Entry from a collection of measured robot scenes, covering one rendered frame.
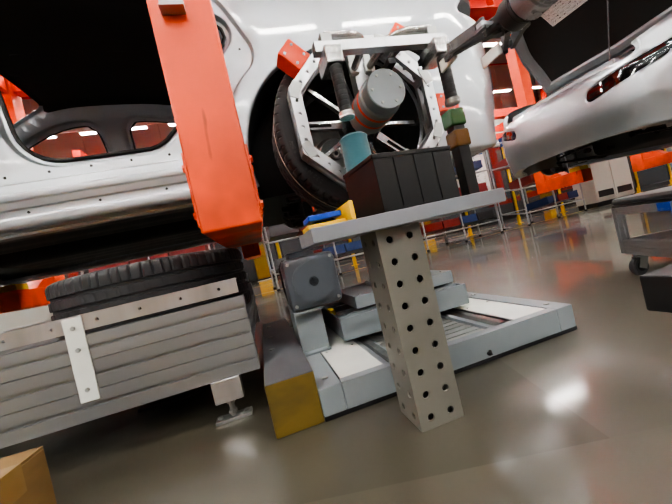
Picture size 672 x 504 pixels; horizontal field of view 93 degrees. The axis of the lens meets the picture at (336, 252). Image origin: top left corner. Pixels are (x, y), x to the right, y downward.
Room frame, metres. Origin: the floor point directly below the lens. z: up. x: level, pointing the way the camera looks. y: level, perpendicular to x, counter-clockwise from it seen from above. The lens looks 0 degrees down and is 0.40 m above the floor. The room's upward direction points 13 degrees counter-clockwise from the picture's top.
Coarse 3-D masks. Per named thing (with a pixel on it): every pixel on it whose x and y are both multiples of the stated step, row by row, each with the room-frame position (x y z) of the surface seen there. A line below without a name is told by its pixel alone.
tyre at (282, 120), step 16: (288, 80) 1.14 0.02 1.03; (416, 96) 1.26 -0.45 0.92; (288, 112) 1.13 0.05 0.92; (272, 128) 1.29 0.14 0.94; (288, 128) 1.13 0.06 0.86; (272, 144) 1.32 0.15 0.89; (288, 144) 1.13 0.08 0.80; (288, 160) 1.13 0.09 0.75; (288, 176) 1.25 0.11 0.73; (304, 176) 1.14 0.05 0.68; (320, 176) 1.15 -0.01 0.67; (304, 192) 1.24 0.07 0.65; (320, 192) 1.15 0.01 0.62; (336, 192) 1.16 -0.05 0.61; (320, 208) 1.34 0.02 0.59; (336, 208) 1.24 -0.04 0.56
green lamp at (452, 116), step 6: (450, 108) 0.73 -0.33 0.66; (456, 108) 0.74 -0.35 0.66; (462, 108) 0.74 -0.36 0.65; (444, 114) 0.75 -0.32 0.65; (450, 114) 0.73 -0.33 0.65; (456, 114) 0.73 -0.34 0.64; (462, 114) 0.74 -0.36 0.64; (444, 120) 0.76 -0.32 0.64; (450, 120) 0.74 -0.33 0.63; (456, 120) 0.73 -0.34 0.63; (462, 120) 0.74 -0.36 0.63; (444, 126) 0.76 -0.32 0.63; (450, 126) 0.74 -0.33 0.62
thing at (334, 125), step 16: (320, 80) 1.25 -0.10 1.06; (304, 96) 1.20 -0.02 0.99; (320, 96) 1.19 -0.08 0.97; (352, 96) 1.22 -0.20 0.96; (336, 112) 1.21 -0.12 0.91; (400, 112) 1.36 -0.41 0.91; (416, 112) 1.26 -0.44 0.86; (320, 128) 1.18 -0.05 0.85; (336, 128) 1.19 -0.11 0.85; (400, 128) 1.41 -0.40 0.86; (416, 128) 1.28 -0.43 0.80; (336, 144) 1.19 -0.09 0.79; (384, 144) 1.24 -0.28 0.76; (400, 144) 1.43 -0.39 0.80; (416, 144) 1.26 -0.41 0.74
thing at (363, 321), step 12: (444, 288) 1.23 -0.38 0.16; (456, 288) 1.18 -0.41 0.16; (444, 300) 1.17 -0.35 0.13; (456, 300) 1.18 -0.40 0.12; (468, 300) 1.19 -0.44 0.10; (324, 312) 1.35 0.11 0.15; (336, 312) 1.15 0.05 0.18; (348, 312) 1.15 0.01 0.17; (360, 312) 1.14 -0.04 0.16; (372, 312) 1.10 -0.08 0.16; (336, 324) 1.15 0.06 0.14; (348, 324) 1.08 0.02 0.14; (360, 324) 1.09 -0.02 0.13; (372, 324) 1.10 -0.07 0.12; (348, 336) 1.08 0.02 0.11; (360, 336) 1.09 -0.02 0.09
